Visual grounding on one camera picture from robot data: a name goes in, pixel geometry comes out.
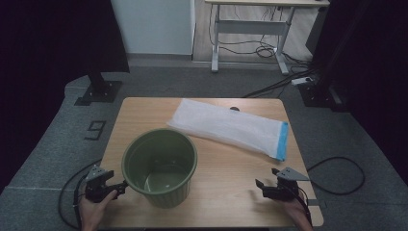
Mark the white power strip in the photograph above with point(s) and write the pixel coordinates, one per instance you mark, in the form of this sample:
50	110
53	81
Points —
301	81

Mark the green plastic bin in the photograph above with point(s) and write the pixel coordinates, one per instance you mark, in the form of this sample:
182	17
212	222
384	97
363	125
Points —
160	166

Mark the person's right hand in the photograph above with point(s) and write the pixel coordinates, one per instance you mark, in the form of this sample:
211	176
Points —
298	210

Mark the white cabinet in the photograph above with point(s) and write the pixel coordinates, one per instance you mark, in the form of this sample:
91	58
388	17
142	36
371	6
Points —
154	25

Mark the black stand with square base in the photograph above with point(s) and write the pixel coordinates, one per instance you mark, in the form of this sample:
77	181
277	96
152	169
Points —
101	91

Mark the black stand with large base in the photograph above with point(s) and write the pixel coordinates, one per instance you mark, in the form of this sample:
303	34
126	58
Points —
320	93

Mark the white plastic bag blue strip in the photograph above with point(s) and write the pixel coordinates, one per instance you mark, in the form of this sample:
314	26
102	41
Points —
224	126

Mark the person's left hand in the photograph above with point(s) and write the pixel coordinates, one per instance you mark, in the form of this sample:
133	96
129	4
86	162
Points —
91	213

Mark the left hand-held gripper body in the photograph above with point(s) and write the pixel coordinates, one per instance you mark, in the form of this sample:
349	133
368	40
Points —
96	191

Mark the light desk grey metal legs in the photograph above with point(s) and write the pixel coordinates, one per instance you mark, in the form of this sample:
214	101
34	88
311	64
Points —
253	27

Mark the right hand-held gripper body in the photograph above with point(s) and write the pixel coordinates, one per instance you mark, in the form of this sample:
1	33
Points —
284	192

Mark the black curtain beside cabinet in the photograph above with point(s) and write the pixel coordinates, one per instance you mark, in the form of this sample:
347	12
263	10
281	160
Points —
48	48

